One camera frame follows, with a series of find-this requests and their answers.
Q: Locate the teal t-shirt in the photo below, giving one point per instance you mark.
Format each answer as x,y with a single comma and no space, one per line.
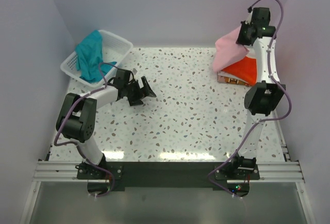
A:
89,56

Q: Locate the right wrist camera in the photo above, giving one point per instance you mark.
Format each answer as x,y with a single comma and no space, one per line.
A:
249,17

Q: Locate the folded light pink garment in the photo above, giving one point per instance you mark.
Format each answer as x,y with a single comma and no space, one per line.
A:
222,79

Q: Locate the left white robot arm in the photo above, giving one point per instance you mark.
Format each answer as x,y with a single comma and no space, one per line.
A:
76,121

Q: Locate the white plastic basket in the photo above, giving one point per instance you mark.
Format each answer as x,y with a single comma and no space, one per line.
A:
115,49

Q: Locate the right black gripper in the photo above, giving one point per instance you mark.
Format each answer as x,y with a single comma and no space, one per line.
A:
240,40

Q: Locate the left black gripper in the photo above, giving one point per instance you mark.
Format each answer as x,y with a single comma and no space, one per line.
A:
144,92

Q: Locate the folded patterned orange garment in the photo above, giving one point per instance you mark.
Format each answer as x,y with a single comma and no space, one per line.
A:
236,81

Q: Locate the folded orange t-shirt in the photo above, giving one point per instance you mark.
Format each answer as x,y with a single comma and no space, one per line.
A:
245,69

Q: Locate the aluminium frame rail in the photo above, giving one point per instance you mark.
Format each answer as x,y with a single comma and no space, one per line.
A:
55,171

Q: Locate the pink t-shirt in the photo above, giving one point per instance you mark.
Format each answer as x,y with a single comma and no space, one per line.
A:
228,51

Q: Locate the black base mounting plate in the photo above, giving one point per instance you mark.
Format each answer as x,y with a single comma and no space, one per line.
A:
117,176

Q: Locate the folded white t-shirt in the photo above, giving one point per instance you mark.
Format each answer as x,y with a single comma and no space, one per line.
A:
225,74

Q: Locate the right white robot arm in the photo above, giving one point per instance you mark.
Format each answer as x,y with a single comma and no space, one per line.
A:
265,95

